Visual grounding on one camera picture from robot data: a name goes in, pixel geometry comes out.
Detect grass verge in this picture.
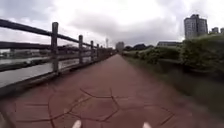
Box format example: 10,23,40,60
122,54,224,118

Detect robot's own part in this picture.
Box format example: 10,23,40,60
142,121,152,128
72,119,82,128

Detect grey water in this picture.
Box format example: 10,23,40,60
0,55,93,89

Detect tall grey building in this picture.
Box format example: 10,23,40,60
183,13,209,40

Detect green bushes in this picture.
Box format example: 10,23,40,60
122,33,224,75

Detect low dark-roofed building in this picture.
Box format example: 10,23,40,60
156,40,183,48

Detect grey kerb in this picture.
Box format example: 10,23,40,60
0,53,116,100

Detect red stone-pattern path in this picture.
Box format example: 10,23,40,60
0,53,224,128

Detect distant pale building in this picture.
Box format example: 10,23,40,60
115,41,125,52

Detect wooden post-and-rail fence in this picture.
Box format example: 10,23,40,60
0,18,118,75

